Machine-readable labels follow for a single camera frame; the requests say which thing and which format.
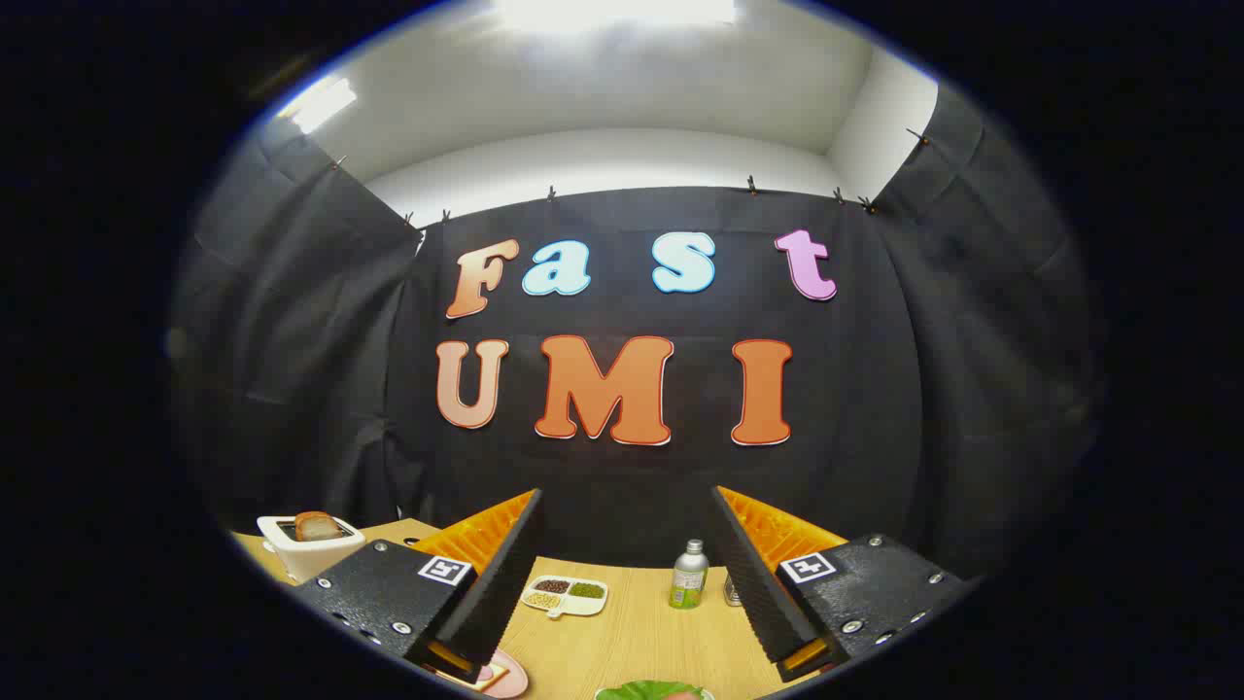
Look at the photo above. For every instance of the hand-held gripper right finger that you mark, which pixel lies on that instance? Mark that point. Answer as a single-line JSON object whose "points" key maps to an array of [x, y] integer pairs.
{"points": [[753, 583]]}

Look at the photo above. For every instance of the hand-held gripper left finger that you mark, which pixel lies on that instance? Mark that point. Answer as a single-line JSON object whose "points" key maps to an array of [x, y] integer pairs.
{"points": [[505, 583]]}

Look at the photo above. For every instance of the green lettuce leaf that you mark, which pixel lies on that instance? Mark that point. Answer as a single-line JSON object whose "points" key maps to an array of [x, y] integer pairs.
{"points": [[646, 691]]}

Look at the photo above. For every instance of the toasted bread slice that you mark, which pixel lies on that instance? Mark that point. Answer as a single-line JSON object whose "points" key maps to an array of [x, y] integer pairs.
{"points": [[316, 527]]}

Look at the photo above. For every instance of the pile of yellow soybeans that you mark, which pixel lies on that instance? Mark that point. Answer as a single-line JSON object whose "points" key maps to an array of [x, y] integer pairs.
{"points": [[542, 601]]}

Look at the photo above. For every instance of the pile of dark red beans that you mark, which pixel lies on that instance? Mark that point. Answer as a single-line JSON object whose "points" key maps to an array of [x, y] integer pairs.
{"points": [[552, 586]]}

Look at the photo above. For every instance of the green labelled metal bottle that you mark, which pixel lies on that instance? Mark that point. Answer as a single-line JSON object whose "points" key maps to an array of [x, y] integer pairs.
{"points": [[688, 583]]}

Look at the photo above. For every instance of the white divided dish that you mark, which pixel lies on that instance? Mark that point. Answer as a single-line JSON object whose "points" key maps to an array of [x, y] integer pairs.
{"points": [[581, 606]]}

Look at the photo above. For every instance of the pile of green beans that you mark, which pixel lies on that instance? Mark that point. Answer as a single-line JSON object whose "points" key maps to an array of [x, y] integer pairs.
{"points": [[587, 589]]}

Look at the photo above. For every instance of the pink round plate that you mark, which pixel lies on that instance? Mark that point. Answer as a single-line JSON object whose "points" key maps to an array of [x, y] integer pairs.
{"points": [[511, 676]]}

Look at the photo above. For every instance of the white toaster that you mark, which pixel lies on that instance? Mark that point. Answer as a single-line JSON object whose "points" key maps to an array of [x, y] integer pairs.
{"points": [[311, 562]]}

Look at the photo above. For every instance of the black backdrop cloth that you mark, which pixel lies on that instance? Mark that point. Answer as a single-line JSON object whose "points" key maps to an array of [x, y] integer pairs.
{"points": [[875, 408]]}

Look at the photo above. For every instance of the ceiling light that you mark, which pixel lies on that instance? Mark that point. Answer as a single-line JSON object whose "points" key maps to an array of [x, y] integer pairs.
{"points": [[321, 102], [612, 12]]}

